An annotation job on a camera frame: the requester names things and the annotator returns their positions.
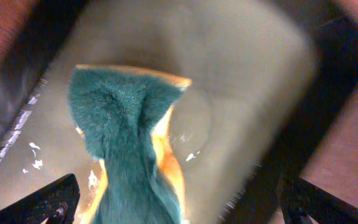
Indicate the black water basin tray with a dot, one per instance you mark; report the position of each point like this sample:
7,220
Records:
269,79

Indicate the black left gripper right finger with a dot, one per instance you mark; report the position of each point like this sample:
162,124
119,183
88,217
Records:
302,202

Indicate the yellow green sponge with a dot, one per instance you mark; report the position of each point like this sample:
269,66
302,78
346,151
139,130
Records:
123,114

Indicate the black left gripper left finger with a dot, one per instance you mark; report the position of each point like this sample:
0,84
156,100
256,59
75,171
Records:
54,203

